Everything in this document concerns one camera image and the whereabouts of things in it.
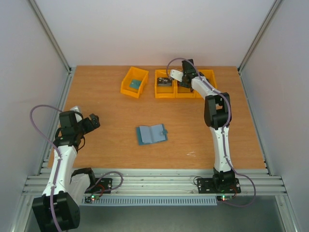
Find teal credit card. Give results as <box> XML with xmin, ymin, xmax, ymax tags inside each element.
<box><xmin>129</xmin><ymin>79</ymin><xmax>142</xmax><ymax>89</ymax></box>

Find left aluminium frame post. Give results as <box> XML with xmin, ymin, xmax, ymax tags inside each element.
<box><xmin>28</xmin><ymin>0</ymin><xmax>72</xmax><ymax>74</ymax></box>

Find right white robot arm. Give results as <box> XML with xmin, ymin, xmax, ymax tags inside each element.
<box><xmin>181</xmin><ymin>59</ymin><xmax>235</xmax><ymax>193</ymax></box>

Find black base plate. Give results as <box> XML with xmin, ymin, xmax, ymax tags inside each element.
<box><xmin>86</xmin><ymin>178</ymin><xmax>112</xmax><ymax>194</ymax></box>
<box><xmin>194</xmin><ymin>176</ymin><xmax>241</xmax><ymax>194</ymax></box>

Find yellow bin with red card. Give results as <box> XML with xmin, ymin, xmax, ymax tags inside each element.
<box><xmin>174</xmin><ymin>81</ymin><xmax>196</xmax><ymax>99</ymax></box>

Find aluminium rail base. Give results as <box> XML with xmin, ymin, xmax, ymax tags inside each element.
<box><xmin>23</xmin><ymin>168</ymin><xmax>288</xmax><ymax>197</ymax></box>

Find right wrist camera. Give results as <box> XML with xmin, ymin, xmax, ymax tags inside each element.
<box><xmin>169</xmin><ymin>69</ymin><xmax>183</xmax><ymax>82</ymax></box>

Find aluminium frame post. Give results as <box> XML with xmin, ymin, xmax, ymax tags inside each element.
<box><xmin>238</xmin><ymin>0</ymin><xmax>283</xmax><ymax>75</ymax></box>
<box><xmin>28</xmin><ymin>0</ymin><xmax>72</xmax><ymax>74</ymax></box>

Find right aluminium frame post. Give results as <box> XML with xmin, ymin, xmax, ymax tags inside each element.
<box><xmin>238</xmin><ymin>0</ymin><xmax>283</xmax><ymax>75</ymax></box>

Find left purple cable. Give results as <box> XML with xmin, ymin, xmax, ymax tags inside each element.
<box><xmin>29</xmin><ymin>104</ymin><xmax>63</xmax><ymax>232</ymax></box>

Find single yellow bin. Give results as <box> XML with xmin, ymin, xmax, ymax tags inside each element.
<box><xmin>120</xmin><ymin>66</ymin><xmax>149</xmax><ymax>99</ymax></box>

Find grey slotted cable duct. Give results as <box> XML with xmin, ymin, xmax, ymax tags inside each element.
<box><xmin>82</xmin><ymin>196</ymin><xmax>217</xmax><ymax>207</ymax></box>

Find yellow bin with blue card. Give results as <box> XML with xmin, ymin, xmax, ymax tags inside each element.
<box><xmin>199</xmin><ymin>70</ymin><xmax>217</xmax><ymax>89</ymax></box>

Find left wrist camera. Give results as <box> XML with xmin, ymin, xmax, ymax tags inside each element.
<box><xmin>70</xmin><ymin>106</ymin><xmax>83</xmax><ymax>122</ymax></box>

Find blue card holder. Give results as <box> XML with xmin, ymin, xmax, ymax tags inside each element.
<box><xmin>136</xmin><ymin>124</ymin><xmax>168</xmax><ymax>145</ymax></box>

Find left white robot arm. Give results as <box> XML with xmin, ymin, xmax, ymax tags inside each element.
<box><xmin>32</xmin><ymin>106</ymin><xmax>100</xmax><ymax>232</ymax></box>

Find purple cable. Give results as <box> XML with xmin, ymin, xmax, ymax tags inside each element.
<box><xmin>29</xmin><ymin>104</ymin><xmax>63</xmax><ymax>232</ymax></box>
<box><xmin>166</xmin><ymin>57</ymin><xmax>256</xmax><ymax>208</ymax></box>

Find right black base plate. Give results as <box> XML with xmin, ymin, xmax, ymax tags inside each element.
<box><xmin>194</xmin><ymin>176</ymin><xmax>241</xmax><ymax>194</ymax></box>

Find black credit card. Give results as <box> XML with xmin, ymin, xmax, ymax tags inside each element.
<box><xmin>157</xmin><ymin>77</ymin><xmax>172</xmax><ymax>87</ymax></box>

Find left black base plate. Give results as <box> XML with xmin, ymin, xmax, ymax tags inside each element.
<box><xmin>86</xmin><ymin>178</ymin><xmax>112</xmax><ymax>194</ymax></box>

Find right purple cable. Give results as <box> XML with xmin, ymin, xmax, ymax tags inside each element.
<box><xmin>166</xmin><ymin>57</ymin><xmax>256</xmax><ymax>208</ymax></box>

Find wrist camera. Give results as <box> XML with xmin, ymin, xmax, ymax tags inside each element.
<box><xmin>169</xmin><ymin>69</ymin><xmax>183</xmax><ymax>82</ymax></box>
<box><xmin>70</xmin><ymin>106</ymin><xmax>83</xmax><ymax>122</ymax></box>

